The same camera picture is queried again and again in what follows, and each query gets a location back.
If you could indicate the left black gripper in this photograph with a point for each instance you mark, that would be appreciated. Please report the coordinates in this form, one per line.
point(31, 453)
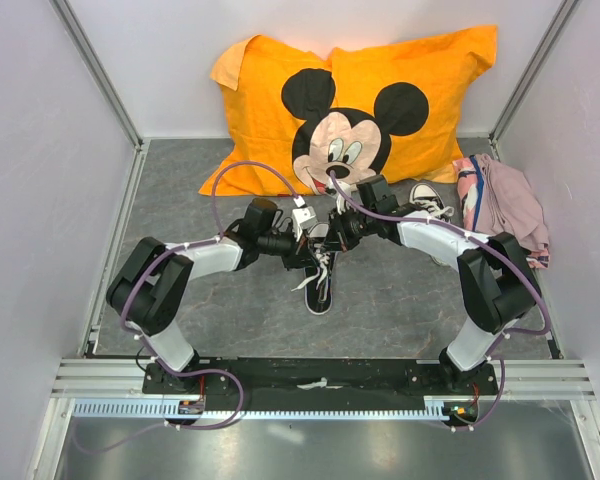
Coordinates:
point(300, 255)

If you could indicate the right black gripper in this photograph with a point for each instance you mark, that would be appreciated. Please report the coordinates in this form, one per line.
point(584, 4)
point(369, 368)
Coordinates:
point(337, 234)

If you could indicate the black canvas sneaker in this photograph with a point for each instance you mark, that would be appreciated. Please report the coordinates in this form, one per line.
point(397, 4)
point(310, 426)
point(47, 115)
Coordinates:
point(316, 303)

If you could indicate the white shoelace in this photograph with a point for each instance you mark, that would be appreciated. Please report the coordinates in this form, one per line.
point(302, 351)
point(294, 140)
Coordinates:
point(318, 259)

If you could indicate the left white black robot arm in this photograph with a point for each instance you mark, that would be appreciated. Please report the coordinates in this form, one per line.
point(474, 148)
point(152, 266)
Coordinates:
point(149, 287)

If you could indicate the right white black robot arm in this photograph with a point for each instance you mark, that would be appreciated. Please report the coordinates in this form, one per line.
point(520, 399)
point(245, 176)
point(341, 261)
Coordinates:
point(497, 285)

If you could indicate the orange Mickey Mouse pillow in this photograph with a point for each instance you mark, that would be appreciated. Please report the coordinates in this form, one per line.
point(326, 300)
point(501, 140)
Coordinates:
point(299, 121)

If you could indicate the white tape scrap on base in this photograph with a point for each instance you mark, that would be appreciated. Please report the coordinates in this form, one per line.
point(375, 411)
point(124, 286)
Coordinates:
point(323, 383)

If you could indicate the pink folded cloth pile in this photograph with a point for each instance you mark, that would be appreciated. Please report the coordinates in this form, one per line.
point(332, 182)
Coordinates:
point(496, 198)

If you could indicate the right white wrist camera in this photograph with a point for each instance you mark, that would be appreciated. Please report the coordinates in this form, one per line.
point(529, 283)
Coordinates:
point(341, 193)

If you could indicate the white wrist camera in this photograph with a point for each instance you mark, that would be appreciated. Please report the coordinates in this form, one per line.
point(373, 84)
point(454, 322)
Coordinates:
point(303, 218)
point(341, 193)

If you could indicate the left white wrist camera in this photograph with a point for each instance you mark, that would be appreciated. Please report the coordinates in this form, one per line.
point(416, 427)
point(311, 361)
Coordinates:
point(303, 218)

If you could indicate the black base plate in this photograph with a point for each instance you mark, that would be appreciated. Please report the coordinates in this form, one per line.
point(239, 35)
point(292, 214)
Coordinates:
point(272, 382)

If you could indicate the slotted grey cable duct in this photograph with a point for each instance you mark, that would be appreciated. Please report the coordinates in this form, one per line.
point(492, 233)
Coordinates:
point(162, 409)

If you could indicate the aluminium front rail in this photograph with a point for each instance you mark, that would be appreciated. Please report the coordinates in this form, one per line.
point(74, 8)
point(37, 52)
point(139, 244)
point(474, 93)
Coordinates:
point(557, 379)

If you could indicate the right aluminium frame post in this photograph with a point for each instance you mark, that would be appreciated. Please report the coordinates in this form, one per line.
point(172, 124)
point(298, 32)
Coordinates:
point(548, 41)

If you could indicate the aluminium frame post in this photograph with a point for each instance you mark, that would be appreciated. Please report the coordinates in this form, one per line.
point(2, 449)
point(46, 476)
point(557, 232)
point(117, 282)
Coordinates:
point(548, 41)
point(79, 37)

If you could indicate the left aluminium frame post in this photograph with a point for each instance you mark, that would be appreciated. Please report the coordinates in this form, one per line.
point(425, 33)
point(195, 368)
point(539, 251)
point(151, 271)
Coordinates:
point(79, 37)

